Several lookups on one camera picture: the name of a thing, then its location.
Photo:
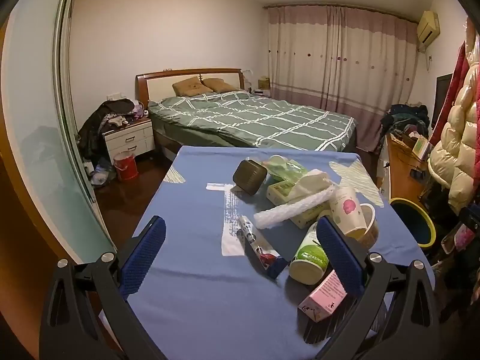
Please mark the white nightstand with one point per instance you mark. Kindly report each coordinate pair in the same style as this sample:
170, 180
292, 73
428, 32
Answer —
129, 138

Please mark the green and white drink can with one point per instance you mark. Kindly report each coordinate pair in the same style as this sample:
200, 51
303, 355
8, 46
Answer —
309, 255

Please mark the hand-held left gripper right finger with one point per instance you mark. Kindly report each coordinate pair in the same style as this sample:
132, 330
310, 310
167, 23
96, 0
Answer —
337, 258

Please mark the small yellow tissue box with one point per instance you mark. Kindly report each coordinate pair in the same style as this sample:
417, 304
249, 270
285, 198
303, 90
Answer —
263, 82

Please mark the frosted glass wardrobe door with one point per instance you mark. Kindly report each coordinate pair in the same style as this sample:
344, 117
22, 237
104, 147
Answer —
37, 138

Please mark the cream puffer jacket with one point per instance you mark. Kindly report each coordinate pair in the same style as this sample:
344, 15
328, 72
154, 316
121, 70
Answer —
457, 138

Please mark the white bubble wrap roll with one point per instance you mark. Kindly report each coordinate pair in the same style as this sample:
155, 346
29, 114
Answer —
292, 208

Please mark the pink floral bag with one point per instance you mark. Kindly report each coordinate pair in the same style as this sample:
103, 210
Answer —
463, 238

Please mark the wooden desk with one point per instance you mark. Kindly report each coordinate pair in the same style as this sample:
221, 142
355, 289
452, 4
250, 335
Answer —
403, 157

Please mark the dark olive case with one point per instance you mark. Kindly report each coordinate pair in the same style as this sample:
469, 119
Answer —
249, 174

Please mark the blue bin with yellow rim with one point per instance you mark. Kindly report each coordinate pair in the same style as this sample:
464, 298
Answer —
412, 221

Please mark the white paper cup pink spot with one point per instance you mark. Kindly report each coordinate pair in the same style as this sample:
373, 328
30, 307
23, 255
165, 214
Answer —
347, 210

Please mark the green and white tissue box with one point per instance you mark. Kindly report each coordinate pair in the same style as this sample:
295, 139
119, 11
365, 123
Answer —
281, 191

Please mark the light green plastic packet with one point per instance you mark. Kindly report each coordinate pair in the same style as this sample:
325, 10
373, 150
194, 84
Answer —
287, 168

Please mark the pink and white curtain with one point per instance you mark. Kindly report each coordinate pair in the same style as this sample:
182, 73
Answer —
337, 52

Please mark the pile of dark clothes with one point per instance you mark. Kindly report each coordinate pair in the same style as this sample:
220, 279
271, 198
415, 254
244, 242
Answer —
108, 114

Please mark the red garment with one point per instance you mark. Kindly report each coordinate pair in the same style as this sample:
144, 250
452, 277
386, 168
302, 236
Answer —
460, 60

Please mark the bed with green checked duvet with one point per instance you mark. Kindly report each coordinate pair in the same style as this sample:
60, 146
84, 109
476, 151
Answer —
243, 120

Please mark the blue tablecloth with star print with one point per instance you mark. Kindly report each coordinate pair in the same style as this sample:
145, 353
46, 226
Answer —
206, 270

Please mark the wall air conditioner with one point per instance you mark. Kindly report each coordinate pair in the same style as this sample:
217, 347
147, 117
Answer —
427, 26

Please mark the white toothpaste tube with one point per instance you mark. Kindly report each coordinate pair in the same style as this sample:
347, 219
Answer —
251, 236

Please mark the red bucket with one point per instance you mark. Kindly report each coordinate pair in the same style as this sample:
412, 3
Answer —
125, 167

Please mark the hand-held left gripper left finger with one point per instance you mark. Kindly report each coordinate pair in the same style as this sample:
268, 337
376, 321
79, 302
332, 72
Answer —
144, 255

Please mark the small green and white box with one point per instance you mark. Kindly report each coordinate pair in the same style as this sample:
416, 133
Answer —
422, 148

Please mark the pink carton box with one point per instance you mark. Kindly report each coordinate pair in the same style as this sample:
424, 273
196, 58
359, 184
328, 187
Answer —
324, 296

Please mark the black television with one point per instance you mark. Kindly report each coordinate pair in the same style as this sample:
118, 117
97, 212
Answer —
442, 97

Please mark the pile of clothes on desk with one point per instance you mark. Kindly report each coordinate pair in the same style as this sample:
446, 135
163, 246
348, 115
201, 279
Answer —
407, 118

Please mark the brown pillow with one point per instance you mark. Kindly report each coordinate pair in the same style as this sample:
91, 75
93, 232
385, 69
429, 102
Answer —
219, 84
191, 86

